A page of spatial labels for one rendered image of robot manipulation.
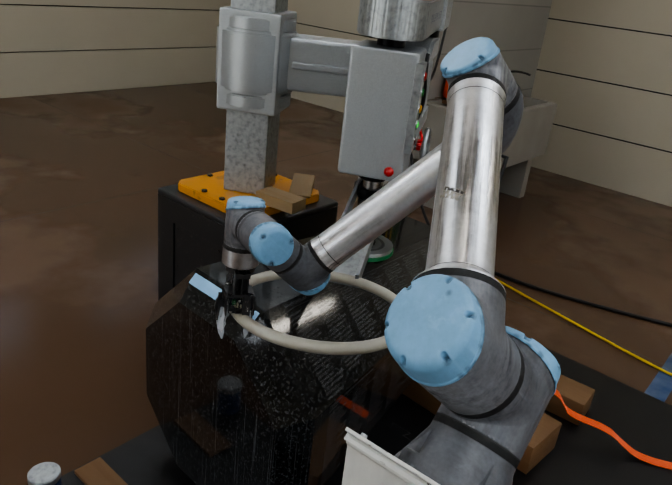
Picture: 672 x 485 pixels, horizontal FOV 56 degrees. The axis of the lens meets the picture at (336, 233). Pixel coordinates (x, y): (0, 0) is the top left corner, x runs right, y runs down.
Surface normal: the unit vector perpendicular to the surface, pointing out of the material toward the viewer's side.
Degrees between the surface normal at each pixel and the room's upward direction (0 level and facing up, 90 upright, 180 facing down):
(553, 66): 90
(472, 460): 31
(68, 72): 90
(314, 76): 90
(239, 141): 90
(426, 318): 50
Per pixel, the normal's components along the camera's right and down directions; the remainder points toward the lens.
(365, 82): -0.23, 0.36
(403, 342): -0.58, -0.48
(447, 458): -0.19, -0.74
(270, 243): 0.45, 0.31
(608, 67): -0.64, 0.23
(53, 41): 0.76, 0.33
